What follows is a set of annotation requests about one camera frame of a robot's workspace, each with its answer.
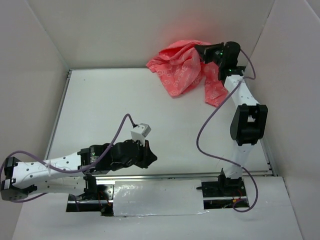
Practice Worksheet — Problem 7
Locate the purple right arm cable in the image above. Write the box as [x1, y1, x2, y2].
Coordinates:
[196, 48, 260, 213]

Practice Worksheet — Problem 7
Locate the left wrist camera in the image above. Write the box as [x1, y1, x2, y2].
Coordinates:
[130, 123, 152, 147]

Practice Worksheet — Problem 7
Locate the pink bear print jacket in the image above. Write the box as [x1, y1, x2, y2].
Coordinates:
[146, 40, 228, 107]

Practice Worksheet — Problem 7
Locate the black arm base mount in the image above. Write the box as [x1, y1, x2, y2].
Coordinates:
[196, 181, 247, 200]

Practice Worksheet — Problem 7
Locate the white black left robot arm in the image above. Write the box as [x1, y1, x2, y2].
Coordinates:
[0, 139, 158, 202]

